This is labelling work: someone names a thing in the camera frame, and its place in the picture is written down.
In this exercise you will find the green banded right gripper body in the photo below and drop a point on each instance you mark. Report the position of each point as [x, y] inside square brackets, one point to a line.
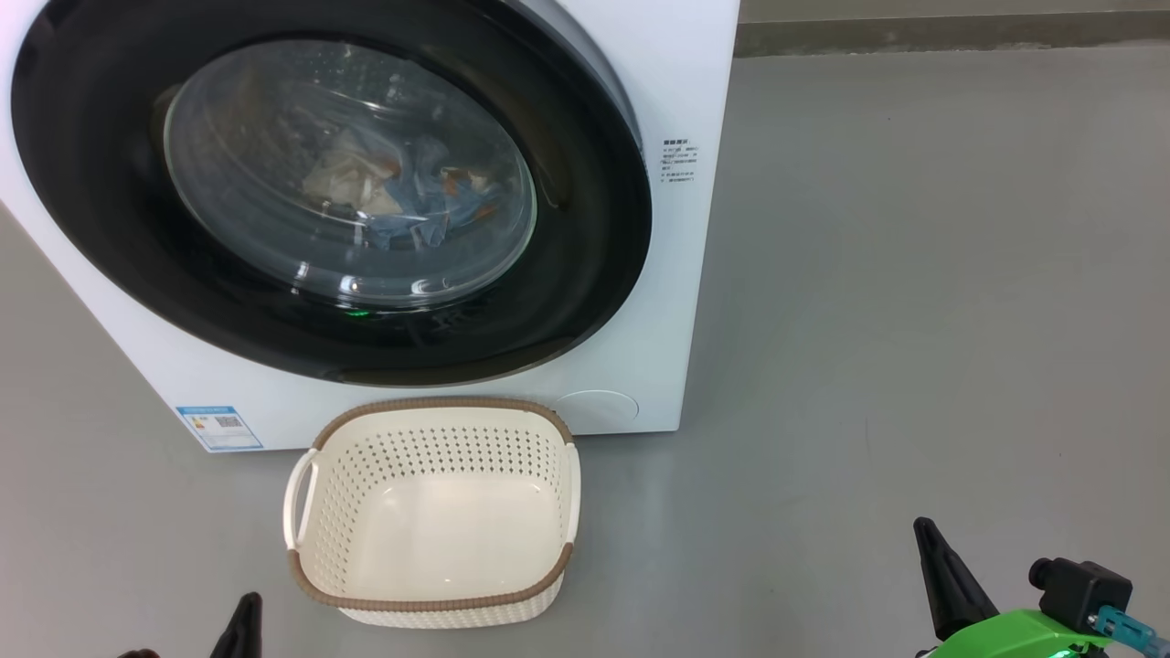
[1015, 640]

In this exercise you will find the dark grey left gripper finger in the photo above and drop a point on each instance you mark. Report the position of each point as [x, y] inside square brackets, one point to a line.
[242, 635]

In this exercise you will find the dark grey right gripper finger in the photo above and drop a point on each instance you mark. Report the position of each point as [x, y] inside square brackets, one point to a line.
[955, 585]

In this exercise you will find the cream white garment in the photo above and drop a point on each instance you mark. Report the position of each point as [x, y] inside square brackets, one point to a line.
[352, 183]

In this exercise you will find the dark round washer door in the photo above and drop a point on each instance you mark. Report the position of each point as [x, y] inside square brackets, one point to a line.
[91, 183]

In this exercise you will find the cream perforated laundry basket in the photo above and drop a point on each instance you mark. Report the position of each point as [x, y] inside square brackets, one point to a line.
[439, 521]

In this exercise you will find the white front-load washing machine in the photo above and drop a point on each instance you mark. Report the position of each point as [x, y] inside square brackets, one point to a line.
[676, 73]

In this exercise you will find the blue energy label sticker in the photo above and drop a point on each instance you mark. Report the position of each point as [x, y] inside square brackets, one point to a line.
[219, 428]

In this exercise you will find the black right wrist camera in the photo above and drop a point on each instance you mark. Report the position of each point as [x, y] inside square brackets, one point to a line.
[1083, 589]

